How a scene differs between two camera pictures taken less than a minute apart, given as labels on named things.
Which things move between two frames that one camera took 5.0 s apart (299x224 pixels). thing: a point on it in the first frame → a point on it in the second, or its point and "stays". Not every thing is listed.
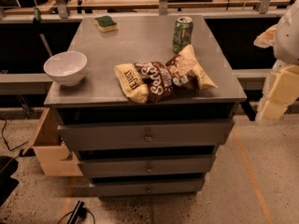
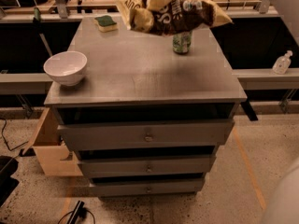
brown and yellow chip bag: [155, 81] → [163, 13]
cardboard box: [51, 153] stays
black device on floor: [79, 212] stays
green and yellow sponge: [106, 23] stays
